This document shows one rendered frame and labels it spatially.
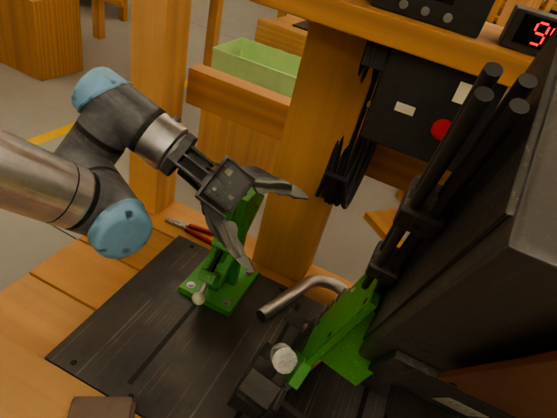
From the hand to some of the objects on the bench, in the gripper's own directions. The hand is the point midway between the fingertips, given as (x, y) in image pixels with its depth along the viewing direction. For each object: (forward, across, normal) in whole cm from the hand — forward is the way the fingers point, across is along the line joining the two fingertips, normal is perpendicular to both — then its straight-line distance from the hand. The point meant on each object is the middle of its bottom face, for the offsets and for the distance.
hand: (280, 234), depth 67 cm
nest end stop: (+16, -26, +11) cm, 32 cm away
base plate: (+36, -18, +14) cm, 42 cm away
